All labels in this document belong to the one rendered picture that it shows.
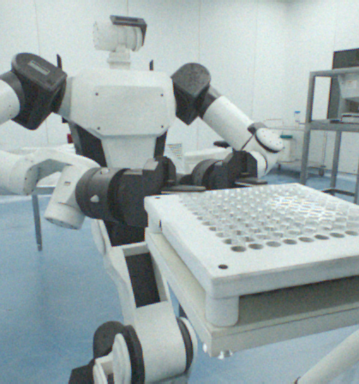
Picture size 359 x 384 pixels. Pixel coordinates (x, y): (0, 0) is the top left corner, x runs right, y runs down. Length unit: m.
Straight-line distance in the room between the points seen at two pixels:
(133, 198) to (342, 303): 0.31
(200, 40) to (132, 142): 5.14
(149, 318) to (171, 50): 5.03
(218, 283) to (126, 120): 0.68
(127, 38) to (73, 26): 4.14
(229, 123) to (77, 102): 0.40
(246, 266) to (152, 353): 0.63
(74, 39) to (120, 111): 4.21
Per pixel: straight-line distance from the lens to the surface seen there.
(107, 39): 0.97
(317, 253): 0.34
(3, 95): 0.86
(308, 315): 0.34
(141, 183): 0.52
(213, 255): 0.32
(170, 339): 0.92
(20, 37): 4.92
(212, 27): 6.18
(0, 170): 0.67
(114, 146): 0.91
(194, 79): 1.04
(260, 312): 0.33
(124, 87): 0.91
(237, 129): 1.00
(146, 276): 0.99
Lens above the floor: 1.16
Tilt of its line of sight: 14 degrees down
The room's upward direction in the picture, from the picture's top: straight up
